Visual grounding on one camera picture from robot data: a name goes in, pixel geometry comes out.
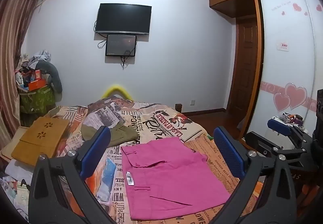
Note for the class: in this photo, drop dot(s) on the pink pants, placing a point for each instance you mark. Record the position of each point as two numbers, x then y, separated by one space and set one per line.
166 176

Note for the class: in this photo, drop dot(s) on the orange box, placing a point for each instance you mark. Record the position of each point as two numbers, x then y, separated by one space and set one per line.
37 84

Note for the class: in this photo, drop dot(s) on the pile of crumpled clothes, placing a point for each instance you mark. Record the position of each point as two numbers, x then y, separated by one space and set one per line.
32 59

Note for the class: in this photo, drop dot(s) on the grey plush pillow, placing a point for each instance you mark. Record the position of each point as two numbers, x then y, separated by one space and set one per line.
56 75

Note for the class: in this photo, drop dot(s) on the newspaper print bed sheet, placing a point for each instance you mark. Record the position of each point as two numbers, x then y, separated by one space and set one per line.
161 118

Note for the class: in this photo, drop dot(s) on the striped pink curtain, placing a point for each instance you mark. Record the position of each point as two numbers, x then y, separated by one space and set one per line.
14 45

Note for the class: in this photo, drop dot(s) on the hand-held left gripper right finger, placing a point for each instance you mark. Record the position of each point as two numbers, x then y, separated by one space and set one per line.
228 149

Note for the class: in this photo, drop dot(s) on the wooden wardrobe with heart decals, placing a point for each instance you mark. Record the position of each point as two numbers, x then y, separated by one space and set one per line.
285 45

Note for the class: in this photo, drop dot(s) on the white wall socket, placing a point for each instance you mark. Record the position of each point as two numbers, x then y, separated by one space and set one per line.
192 102

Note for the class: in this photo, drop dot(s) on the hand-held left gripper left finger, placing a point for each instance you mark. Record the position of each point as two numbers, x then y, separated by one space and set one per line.
97 147

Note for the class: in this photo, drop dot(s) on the clutter of small items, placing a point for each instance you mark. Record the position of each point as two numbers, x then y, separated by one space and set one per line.
292 118

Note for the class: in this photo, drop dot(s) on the pile of papers and packets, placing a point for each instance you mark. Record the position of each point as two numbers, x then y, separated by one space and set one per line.
12 198

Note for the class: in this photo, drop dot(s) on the yellow foam loop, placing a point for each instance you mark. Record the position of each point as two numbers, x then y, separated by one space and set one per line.
116 89

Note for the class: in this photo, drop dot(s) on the wooden lap desk board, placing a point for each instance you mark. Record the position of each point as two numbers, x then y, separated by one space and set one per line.
40 139

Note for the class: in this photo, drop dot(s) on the green patterned storage basket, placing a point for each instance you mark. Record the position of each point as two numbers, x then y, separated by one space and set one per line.
37 99

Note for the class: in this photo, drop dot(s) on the white label sticker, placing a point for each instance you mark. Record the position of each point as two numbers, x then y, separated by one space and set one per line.
283 46

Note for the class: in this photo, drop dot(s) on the brown wooden door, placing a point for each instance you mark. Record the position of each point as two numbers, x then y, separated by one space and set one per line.
243 67

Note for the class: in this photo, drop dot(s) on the black wall television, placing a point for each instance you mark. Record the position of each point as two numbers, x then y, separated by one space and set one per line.
123 18

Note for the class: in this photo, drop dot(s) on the blue plastic bag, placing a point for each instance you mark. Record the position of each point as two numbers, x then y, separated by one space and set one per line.
107 178

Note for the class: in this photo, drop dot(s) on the dark wooden bedpost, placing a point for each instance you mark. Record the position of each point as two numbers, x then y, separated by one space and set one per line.
178 108

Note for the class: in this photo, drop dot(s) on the olive green pants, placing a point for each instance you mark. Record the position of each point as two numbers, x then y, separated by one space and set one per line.
123 133

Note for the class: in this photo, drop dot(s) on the small black wall monitor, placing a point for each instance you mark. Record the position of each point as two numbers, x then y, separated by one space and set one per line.
120 45

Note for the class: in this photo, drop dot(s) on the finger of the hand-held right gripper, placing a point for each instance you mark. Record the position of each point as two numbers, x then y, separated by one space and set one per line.
278 126
262 142

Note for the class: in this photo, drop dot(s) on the white folded cloth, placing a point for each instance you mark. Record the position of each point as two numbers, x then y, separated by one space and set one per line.
17 171

